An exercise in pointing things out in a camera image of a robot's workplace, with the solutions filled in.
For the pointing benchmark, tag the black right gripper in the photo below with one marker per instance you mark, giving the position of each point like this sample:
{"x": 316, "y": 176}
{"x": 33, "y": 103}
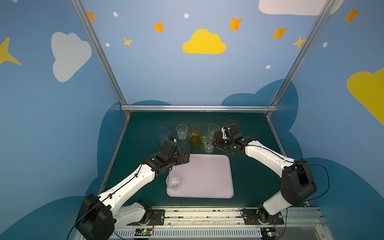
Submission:
{"x": 221, "y": 144}

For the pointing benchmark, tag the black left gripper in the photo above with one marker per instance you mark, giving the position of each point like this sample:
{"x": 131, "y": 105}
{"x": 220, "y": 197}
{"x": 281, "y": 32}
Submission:
{"x": 182, "y": 156}

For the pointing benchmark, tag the clear faceted glass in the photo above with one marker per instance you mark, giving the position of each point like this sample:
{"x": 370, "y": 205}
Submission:
{"x": 209, "y": 145}
{"x": 174, "y": 182}
{"x": 182, "y": 131}

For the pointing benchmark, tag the lilac plastic tray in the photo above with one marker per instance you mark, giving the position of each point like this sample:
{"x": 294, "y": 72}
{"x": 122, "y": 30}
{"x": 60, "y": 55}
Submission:
{"x": 205, "y": 176}

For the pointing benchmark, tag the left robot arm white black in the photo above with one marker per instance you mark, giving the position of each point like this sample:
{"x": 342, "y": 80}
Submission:
{"x": 98, "y": 216}

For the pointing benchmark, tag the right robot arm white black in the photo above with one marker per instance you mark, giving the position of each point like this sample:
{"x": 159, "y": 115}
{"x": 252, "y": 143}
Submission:
{"x": 297, "y": 179}

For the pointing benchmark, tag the dark amber dimpled glass right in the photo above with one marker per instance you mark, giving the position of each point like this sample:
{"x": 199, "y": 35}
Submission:
{"x": 218, "y": 137}

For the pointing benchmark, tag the dark amber dimpled glass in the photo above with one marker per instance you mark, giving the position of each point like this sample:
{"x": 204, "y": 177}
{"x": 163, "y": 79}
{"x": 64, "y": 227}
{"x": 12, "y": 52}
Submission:
{"x": 218, "y": 137}
{"x": 195, "y": 142}

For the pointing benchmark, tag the tall green yellow glass rear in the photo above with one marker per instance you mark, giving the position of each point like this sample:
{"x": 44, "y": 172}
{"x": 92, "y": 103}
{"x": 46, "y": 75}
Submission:
{"x": 230, "y": 122}

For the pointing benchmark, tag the clear smooth glass rear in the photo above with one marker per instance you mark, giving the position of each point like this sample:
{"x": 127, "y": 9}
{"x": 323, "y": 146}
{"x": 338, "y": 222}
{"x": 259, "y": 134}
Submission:
{"x": 213, "y": 128}

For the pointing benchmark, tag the frosted blue tall cup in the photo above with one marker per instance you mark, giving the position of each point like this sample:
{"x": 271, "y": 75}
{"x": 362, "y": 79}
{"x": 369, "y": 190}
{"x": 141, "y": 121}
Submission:
{"x": 162, "y": 134}

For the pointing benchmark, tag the pale green small glass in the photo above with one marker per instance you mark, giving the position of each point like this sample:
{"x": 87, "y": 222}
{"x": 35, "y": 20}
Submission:
{"x": 204, "y": 133}

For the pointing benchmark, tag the dark amber dimpled glass left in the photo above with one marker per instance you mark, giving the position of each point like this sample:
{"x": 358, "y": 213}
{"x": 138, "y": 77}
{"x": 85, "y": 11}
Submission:
{"x": 195, "y": 142}

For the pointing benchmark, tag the yellow amber smooth glass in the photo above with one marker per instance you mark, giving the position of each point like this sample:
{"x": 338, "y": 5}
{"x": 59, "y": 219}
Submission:
{"x": 194, "y": 131}

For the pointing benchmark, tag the left green circuit board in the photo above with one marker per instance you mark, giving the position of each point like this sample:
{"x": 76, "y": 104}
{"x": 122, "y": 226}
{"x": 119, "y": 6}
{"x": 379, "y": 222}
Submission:
{"x": 143, "y": 233}

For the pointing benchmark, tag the green circuit board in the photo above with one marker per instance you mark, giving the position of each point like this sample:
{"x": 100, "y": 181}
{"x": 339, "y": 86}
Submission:
{"x": 268, "y": 234}
{"x": 143, "y": 233}

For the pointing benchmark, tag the right green circuit board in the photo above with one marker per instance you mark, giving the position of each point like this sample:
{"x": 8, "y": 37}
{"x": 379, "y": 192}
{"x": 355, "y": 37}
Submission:
{"x": 268, "y": 234}

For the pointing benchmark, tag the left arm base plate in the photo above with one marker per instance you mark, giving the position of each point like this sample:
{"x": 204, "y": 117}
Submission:
{"x": 153, "y": 217}

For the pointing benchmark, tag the aluminium frame horizontal bar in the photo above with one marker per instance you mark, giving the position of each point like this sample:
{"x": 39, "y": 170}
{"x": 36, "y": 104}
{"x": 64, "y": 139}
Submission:
{"x": 159, "y": 108}

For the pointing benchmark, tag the aluminium rail front base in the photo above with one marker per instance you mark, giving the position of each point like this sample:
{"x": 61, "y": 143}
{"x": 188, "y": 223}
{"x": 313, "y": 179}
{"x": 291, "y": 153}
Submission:
{"x": 226, "y": 223}

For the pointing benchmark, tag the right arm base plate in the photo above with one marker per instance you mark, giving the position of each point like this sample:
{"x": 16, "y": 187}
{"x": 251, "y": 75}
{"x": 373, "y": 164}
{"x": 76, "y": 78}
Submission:
{"x": 250, "y": 216}

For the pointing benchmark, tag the aluminium frame left post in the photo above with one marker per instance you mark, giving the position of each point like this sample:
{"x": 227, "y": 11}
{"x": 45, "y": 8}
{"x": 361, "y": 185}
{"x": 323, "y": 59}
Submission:
{"x": 88, "y": 26}

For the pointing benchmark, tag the aluminium frame post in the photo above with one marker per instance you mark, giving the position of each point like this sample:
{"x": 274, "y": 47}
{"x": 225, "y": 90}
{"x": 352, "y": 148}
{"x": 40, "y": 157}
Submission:
{"x": 304, "y": 50}
{"x": 88, "y": 26}

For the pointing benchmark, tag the aluminium frame right post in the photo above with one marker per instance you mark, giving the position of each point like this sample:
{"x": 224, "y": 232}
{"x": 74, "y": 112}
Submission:
{"x": 304, "y": 50}

